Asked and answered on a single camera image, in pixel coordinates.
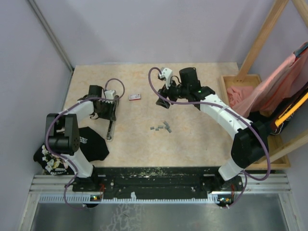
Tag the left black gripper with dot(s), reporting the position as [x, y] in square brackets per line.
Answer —
[109, 115]

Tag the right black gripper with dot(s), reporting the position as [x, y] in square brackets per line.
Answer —
[167, 93]

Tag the black silver stapler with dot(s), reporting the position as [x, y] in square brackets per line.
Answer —
[112, 121]

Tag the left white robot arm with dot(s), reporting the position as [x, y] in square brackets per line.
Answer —
[62, 132]

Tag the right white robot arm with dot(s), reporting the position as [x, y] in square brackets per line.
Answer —
[250, 139]

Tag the red staple box sleeve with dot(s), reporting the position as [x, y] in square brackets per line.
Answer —
[133, 97]

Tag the black floral t-shirt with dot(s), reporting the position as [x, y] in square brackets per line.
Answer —
[92, 145]

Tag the dark navy garment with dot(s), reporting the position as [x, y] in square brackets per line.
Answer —
[282, 115]

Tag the pink cloth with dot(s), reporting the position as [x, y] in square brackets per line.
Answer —
[284, 82]

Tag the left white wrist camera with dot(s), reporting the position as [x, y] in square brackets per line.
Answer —
[109, 96]

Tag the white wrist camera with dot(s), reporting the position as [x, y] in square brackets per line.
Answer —
[165, 75]
[109, 96]

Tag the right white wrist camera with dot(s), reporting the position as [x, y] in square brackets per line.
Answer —
[165, 75]

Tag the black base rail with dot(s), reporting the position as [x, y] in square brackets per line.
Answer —
[162, 183]

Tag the wooden rack frame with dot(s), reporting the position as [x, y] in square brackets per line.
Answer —
[243, 78]

